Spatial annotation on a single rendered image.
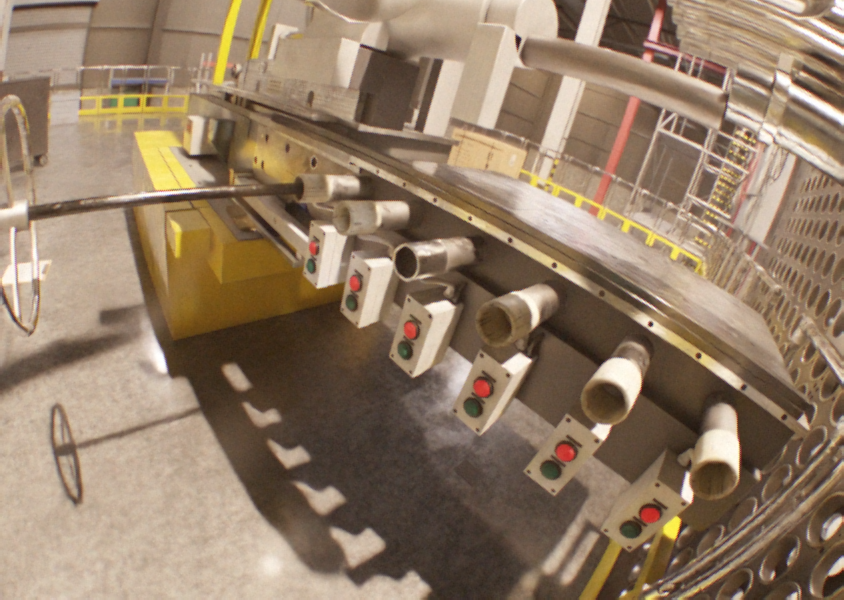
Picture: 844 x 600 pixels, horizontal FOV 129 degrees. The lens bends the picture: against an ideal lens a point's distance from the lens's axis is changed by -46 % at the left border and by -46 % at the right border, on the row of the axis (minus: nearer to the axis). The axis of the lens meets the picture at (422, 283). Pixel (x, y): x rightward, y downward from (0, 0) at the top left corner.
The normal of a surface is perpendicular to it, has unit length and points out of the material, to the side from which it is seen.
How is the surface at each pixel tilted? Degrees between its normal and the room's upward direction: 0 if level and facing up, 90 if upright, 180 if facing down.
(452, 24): 115
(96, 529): 0
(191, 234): 90
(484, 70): 90
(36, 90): 90
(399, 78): 90
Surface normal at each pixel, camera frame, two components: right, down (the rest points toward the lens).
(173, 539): 0.27, -0.85
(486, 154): -0.67, 0.17
